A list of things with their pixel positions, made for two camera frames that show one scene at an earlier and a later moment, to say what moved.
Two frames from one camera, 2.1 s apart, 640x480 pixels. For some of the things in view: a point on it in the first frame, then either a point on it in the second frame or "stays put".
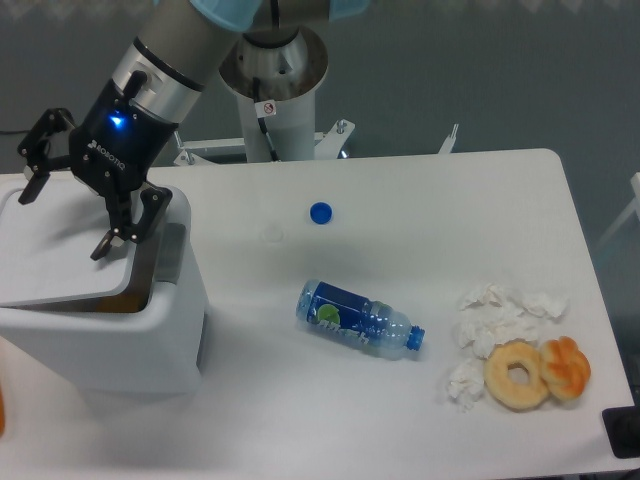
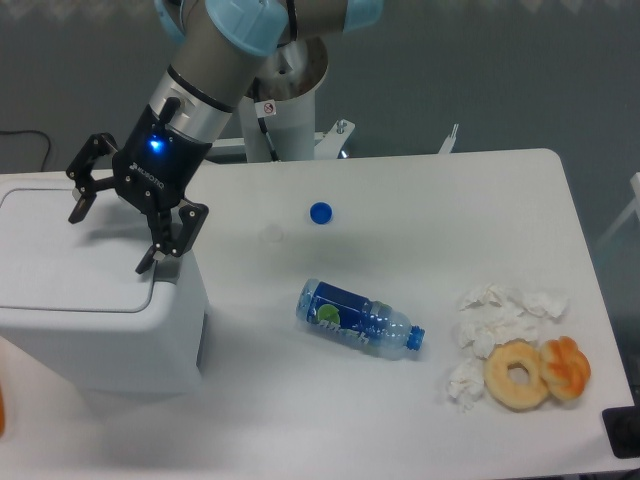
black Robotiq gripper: x=113 y=145 -> x=155 y=167
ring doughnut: x=502 y=390 stays put
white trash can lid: x=46 y=248 stays put
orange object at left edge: x=2 y=414 stays put
